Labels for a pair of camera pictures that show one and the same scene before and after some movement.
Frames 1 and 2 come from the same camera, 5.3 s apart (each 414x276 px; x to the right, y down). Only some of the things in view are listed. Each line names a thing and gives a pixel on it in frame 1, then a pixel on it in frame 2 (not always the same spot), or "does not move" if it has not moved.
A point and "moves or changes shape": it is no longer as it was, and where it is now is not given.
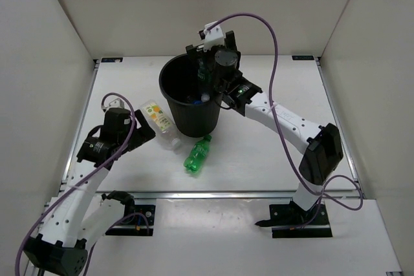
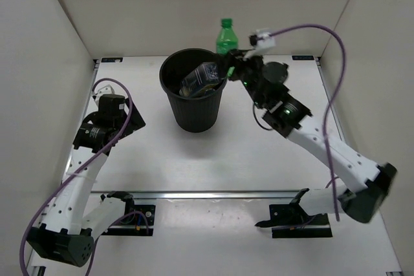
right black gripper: [196, 53] -> [235, 59]
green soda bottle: [198, 154] moves or changes shape
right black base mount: [292, 221] does not move
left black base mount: [138, 220] does not move
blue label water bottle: [205, 97] -> [198, 81]
